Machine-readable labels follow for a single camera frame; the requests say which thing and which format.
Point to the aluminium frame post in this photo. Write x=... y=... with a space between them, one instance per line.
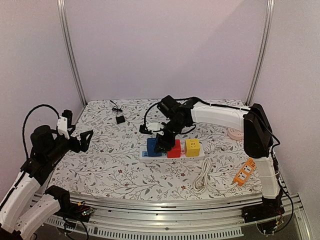
x=62 y=12
x=270 y=5

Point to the left aluminium frame post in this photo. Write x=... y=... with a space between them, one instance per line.
x=62 y=12

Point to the front aluminium rail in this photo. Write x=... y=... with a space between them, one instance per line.
x=209 y=219

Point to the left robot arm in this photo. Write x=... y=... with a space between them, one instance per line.
x=19 y=220

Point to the right aluminium frame post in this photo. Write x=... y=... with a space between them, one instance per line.
x=270 y=5

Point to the pink round power socket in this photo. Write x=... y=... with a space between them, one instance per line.
x=235 y=134

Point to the blue cube socket adapter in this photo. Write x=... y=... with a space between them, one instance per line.
x=151 y=147

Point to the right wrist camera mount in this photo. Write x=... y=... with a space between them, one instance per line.
x=151 y=128

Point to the yellow cube socket adapter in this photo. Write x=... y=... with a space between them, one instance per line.
x=192 y=147

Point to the black power adapter with cable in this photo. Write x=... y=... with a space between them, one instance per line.
x=118 y=110

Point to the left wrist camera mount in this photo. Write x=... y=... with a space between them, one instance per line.
x=64 y=123

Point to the red cube socket adapter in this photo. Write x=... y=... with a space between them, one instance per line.
x=175 y=152

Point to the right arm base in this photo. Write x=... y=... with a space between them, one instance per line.
x=270 y=212

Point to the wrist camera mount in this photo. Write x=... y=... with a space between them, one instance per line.
x=151 y=128
x=64 y=123

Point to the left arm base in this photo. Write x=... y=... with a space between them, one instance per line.
x=76 y=211

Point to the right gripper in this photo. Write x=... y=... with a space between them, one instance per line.
x=166 y=136

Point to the floral table mat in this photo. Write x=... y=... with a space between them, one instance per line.
x=110 y=168

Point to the white multicolour power strip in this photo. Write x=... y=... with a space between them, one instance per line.
x=144 y=158

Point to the orange power strip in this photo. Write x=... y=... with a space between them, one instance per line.
x=245 y=172

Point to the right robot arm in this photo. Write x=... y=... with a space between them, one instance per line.
x=258 y=138

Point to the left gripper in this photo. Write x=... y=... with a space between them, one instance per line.
x=76 y=147

